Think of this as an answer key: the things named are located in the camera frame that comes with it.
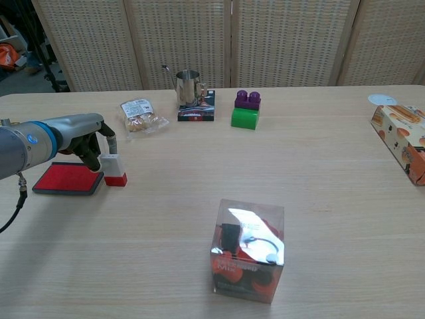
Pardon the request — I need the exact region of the purple toy block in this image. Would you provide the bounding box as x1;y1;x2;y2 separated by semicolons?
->
234;89;262;111

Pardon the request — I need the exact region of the clear bag of pastries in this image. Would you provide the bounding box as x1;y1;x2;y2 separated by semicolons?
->
116;97;171;141

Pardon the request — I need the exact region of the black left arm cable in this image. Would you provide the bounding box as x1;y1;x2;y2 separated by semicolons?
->
0;171;29;234

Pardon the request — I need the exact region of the steel long-spout pitcher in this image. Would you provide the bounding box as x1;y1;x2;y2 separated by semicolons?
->
161;63;209;108

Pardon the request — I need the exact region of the wooden folding screen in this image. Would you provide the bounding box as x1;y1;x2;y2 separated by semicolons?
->
31;0;425;93

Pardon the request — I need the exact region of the green toy block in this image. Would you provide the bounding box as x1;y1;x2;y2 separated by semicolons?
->
230;106;261;132

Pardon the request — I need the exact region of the white round table cap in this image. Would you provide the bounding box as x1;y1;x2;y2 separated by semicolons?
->
367;93;398;107

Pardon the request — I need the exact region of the orange biscuit box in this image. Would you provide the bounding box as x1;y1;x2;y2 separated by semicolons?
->
370;104;425;186

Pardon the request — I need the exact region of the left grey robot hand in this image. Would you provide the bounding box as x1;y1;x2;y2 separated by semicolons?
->
52;112;118;173

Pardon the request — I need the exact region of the dark printed card box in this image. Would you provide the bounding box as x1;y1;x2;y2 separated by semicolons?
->
177;89;216;122

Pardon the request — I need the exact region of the clear plastic earphone box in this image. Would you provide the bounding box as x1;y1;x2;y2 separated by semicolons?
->
209;198;286;305

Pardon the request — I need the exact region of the black tripod stand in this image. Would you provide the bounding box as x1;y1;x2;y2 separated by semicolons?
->
19;0;71;94

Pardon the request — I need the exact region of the red ink pad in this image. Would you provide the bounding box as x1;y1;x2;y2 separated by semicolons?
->
31;132;108;197

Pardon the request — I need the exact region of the orange bag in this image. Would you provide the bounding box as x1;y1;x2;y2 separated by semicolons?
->
0;41;21;71

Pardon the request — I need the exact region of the white red stamp block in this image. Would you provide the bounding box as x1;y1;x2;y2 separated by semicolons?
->
100;153;129;187

